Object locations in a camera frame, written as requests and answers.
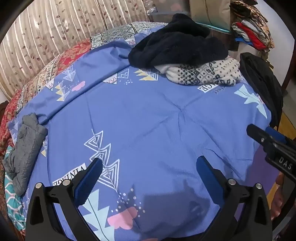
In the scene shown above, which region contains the red floral patchwork quilt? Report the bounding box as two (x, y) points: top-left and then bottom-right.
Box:
(0, 22), (169, 153)

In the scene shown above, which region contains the white patterned sweater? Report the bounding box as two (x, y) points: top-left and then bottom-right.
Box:
(154, 57), (244, 87)

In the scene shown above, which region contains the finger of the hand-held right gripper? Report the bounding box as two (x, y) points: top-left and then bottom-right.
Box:
(246, 124), (275, 151)
(265, 126), (287, 144)

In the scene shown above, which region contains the black jacket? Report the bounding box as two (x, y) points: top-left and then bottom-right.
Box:
(239, 53), (284, 128)

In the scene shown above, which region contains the clear plastic storage box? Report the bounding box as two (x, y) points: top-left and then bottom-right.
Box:
(148, 0), (192, 22)

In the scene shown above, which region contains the person's right hand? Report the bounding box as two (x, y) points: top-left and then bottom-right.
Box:
(271, 174), (286, 220)

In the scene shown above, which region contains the beige leaf-print curtain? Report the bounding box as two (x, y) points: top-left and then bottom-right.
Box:
(2, 0), (148, 100)

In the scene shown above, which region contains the pile of colourful clothes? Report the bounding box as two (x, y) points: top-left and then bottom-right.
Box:
(230, 0), (275, 50)

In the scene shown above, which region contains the dark navy fleece garment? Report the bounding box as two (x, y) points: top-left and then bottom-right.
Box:
(128, 13), (229, 70)

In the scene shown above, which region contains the grey garment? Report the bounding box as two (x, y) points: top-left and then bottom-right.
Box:
(3, 113), (48, 195)

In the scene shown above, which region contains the blue printed bed sheet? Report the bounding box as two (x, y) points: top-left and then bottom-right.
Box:
(7, 22), (278, 241)

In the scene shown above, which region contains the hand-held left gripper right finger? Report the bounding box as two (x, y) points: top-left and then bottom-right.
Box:
(196, 156), (273, 241)

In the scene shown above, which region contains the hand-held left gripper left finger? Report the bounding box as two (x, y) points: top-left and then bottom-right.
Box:
(26, 158), (103, 241)

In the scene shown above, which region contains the board with teal edge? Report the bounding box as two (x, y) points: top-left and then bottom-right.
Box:
(189, 0), (233, 33)

